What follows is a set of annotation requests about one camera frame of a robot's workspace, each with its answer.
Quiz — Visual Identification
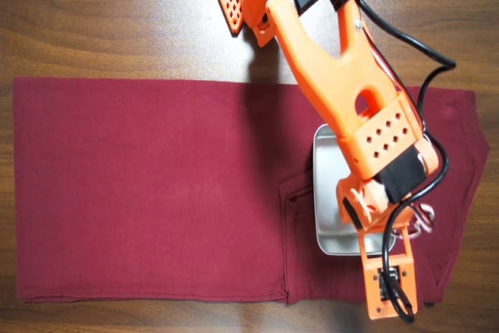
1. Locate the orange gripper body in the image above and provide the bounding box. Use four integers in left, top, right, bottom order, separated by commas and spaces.
336, 176, 415, 237

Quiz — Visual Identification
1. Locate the silver metal tray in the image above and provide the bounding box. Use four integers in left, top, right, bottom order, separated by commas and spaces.
310, 123, 399, 257

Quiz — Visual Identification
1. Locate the maroon cloth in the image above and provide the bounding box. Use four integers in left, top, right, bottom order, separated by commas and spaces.
12, 77, 490, 306

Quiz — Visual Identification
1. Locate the black cable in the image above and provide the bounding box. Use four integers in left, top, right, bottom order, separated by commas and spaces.
356, 0, 458, 324

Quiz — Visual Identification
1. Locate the white red wire bundle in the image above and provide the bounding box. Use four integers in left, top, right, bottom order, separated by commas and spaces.
393, 202, 436, 241

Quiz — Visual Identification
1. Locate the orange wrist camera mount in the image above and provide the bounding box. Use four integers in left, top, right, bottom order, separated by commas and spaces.
359, 226, 419, 321

